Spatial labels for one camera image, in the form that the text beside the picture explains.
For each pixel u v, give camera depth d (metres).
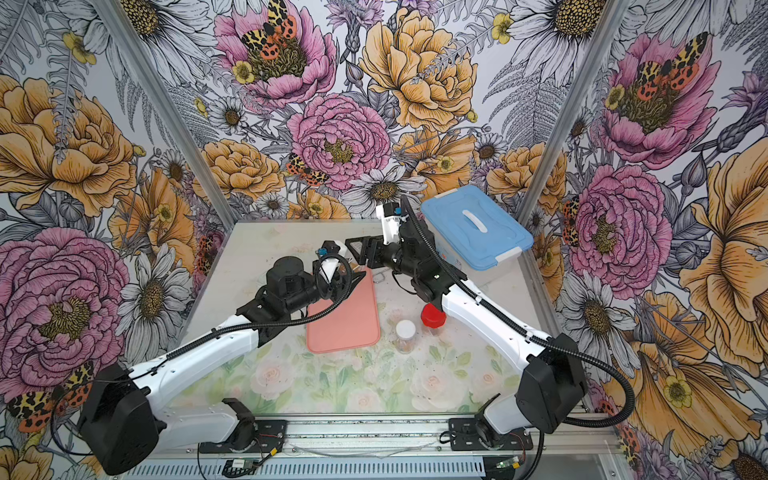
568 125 0.94
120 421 0.40
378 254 0.64
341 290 0.67
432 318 0.85
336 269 0.66
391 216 0.65
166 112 0.89
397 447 0.75
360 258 0.66
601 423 0.43
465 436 0.73
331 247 0.63
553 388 0.41
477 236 0.94
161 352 0.89
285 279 0.58
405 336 0.79
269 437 0.73
